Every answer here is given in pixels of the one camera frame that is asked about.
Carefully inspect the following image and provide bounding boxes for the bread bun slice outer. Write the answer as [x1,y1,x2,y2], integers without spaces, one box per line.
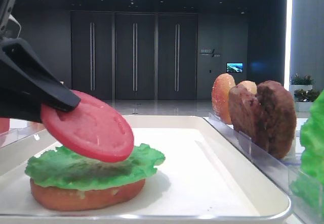
[211,73,235,124]

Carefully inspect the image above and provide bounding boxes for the brown meat patty left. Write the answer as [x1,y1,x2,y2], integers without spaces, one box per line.
[228,84,269,151]

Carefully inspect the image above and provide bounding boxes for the clear acrylic rail right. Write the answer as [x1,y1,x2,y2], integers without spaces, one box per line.
[208,113,323,223]

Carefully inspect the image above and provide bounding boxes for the bread bun slice inner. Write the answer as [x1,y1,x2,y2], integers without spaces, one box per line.
[239,80,257,95]

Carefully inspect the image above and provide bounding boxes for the green lettuce leaf in holder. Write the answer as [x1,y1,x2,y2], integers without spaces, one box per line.
[291,93,323,207]

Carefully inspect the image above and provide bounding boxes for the green lettuce leaf on bun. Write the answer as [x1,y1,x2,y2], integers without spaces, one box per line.
[25,144,166,191]

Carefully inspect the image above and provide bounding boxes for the small wall display screen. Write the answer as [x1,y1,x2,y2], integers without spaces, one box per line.
[226,63,244,73]

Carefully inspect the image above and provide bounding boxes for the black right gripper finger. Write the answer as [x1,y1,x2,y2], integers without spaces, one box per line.
[1,64,45,123]

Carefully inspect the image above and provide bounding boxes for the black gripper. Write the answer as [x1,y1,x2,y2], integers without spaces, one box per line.
[1,0,80,112]

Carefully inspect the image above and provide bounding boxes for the dark triple door panels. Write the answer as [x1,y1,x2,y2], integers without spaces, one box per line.
[71,12,197,100]

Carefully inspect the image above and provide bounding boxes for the bottom bun slice on tray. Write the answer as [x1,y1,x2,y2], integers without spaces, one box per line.
[30,179,146,211]

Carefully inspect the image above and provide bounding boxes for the red tomato slice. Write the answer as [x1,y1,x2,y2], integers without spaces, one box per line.
[40,91,134,162]
[0,118,10,134]

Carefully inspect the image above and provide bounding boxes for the potted plants in white planter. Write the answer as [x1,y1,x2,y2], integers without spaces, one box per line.
[289,74,320,112]

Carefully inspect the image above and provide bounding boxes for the brown meat patty right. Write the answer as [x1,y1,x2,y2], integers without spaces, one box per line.
[253,80,297,159]

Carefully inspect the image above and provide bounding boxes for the white rectangular tray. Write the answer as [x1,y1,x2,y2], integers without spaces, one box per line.
[1,116,292,223]

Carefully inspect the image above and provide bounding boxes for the clear acrylic rail left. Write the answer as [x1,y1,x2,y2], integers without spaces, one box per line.
[1,124,45,147]

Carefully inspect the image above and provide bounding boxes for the clear acrylic rail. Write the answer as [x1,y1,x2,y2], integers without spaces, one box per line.
[208,113,323,223]
[1,124,45,147]

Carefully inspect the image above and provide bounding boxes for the bread bun slice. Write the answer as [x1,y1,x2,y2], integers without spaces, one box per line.
[239,80,257,95]
[211,73,235,124]

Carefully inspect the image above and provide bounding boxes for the brown meat patty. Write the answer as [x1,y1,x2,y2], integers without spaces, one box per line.
[228,84,269,151]
[253,80,297,159]

